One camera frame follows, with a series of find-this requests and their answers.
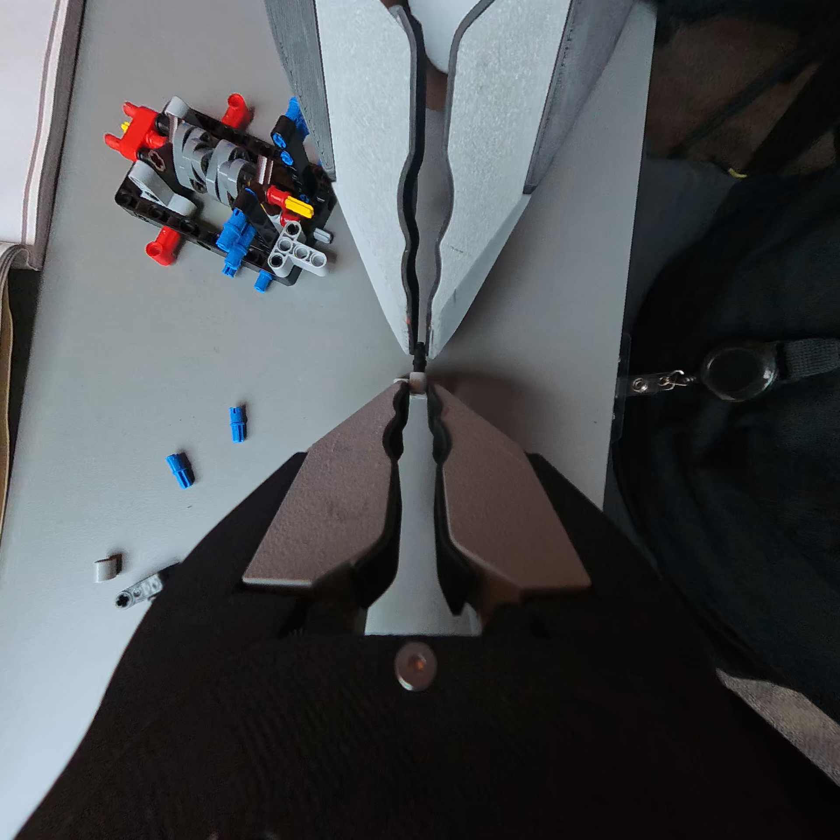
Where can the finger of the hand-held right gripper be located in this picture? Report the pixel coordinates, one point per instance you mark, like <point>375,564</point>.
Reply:
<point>499,131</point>
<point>367,131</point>

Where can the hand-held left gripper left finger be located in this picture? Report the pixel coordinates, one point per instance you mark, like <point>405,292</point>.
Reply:
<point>328,512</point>

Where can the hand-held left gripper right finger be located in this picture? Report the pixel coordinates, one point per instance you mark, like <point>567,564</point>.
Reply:
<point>505,512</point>

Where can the grey T-shaped lego beam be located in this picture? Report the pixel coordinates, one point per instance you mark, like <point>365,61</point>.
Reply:
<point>415,380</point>

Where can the black lego pin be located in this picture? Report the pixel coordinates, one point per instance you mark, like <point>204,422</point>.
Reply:
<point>417,358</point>

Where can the small grey lego bushing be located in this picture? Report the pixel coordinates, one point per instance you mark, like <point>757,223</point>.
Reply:
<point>108,568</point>

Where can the blue lego pin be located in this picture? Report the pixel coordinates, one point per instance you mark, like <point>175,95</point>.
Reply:
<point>179,471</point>
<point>238,423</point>

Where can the black lego connector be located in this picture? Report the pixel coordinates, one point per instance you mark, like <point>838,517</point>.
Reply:
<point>141,587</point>

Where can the person's dark clothed torso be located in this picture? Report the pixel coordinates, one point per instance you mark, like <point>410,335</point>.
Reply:
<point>722,525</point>

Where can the white instruction booklet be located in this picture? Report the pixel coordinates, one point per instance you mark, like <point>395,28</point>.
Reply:
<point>26,98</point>

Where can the lego engine frame assembly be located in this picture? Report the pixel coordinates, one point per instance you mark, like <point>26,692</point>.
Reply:
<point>216,164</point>

